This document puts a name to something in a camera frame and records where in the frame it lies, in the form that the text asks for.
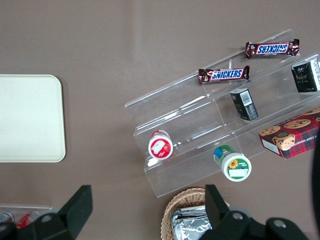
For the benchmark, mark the red lid yogurt cup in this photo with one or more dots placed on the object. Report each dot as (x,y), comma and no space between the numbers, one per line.
(160,147)

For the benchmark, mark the clear acrylic box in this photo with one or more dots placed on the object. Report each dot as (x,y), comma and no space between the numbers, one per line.
(25,207)

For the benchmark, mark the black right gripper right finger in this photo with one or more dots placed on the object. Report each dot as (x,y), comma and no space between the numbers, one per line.
(217,210)

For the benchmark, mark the tan wicker basket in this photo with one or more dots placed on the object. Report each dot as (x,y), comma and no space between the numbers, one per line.
(182,198)

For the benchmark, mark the black drink carton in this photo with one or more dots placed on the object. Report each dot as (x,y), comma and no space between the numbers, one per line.
(246,105)
(306,77)

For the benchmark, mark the red plaid cookie box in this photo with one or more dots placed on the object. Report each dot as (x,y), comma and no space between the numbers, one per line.
(292,137)

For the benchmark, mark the green lid sunflower cup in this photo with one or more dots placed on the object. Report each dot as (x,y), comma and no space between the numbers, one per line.
(235,166)

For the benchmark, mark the Snickers chocolate bar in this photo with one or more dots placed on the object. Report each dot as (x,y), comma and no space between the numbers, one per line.
(272,48)
(225,74)

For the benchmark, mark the clear acrylic stepped shelf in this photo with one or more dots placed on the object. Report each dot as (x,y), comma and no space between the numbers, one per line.
(190,117)

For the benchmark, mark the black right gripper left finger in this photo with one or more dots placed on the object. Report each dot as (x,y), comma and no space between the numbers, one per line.
(75,207)

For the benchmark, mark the silver foil packet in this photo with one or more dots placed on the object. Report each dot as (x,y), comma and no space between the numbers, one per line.
(192,212)
(190,228)

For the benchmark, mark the red and silver soda can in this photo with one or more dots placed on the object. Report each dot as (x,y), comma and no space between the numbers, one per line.
(26,218)
(5,217)

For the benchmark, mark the cream plastic tray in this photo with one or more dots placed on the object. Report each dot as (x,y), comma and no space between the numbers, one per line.
(30,117)

